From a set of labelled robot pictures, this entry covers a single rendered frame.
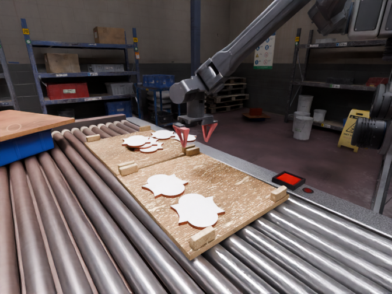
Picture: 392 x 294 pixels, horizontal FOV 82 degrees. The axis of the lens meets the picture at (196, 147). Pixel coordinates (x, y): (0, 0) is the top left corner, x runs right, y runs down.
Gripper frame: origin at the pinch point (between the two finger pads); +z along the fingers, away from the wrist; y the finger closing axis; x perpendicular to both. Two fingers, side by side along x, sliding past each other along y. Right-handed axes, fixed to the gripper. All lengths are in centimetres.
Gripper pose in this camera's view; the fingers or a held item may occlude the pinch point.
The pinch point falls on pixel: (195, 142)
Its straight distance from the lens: 77.1
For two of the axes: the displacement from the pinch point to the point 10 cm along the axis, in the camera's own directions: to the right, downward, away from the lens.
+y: 7.9, -2.1, 5.8
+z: -0.1, 9.4, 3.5
